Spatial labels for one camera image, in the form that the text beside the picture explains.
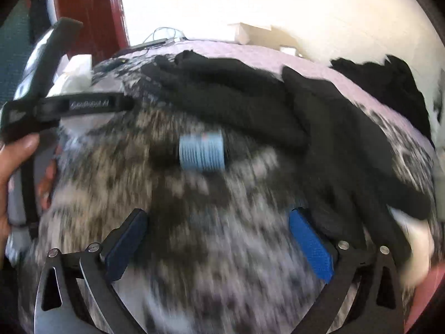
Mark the person's left hand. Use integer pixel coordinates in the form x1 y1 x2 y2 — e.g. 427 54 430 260
0 135 59 261

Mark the white cable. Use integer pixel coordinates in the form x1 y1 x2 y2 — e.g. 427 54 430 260
142 27 190 44

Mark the black knit glove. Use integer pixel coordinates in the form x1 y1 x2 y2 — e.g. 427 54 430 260
281 65 432 268
141 50 308 150

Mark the grey and white fuzzy blanket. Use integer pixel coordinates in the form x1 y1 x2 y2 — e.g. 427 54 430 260
17 50 439 334

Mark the black flat device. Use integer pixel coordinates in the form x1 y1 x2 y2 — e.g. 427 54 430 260
115 38 168 57

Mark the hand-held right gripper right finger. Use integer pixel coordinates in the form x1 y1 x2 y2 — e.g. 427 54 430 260
288 207 406 334

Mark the white bottle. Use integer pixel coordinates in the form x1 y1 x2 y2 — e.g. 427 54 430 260
391 209 435 286

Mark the lilac quilted sheet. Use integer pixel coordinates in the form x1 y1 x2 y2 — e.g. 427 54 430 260
115 40 435 147

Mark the pink paper sheet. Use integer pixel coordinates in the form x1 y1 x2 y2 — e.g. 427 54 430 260
405 261 440 333

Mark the white plastic bag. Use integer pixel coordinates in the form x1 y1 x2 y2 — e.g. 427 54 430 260
47 55 94 96

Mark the red-brown wooden door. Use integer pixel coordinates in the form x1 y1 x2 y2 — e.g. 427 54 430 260
52 0 130 64

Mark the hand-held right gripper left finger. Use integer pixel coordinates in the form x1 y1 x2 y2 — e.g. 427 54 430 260
35 208 150 334

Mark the white cardboard box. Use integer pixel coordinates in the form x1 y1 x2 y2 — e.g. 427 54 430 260
228 23 272 45

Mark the black cloth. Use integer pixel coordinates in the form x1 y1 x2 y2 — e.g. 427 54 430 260
330 55 433 143

